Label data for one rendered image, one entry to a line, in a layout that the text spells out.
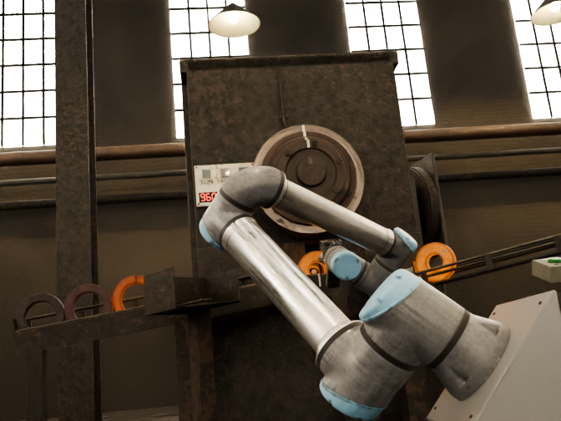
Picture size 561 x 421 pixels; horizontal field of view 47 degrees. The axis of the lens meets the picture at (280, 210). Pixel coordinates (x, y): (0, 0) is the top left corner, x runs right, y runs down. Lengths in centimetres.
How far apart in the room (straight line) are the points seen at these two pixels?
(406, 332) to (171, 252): 752
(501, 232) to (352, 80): 684
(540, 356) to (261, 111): 189
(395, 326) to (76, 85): 463
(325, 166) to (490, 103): 773
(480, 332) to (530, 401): 17
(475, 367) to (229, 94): 190
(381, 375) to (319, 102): 176
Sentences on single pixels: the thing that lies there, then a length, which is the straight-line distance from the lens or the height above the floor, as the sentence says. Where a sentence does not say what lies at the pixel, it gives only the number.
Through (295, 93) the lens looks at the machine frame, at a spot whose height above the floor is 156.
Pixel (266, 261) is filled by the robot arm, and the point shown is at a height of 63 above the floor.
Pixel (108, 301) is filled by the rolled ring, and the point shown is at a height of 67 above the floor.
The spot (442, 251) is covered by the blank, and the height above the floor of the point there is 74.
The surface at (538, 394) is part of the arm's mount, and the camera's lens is 136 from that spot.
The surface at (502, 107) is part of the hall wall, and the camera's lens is 1029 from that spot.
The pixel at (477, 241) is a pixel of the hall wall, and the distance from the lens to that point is 950.
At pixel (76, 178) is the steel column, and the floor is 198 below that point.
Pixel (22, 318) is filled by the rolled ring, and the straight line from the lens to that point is 268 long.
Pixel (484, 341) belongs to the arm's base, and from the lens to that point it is 141.
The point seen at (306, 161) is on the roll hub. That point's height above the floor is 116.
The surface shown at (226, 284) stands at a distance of 234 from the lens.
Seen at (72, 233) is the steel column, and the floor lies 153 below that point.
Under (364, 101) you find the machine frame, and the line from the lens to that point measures 301.
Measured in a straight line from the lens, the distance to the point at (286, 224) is 261.
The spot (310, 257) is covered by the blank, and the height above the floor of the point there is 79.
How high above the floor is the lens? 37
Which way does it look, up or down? 13 degrees up
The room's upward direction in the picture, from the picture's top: 5 degrees counter-clockwise
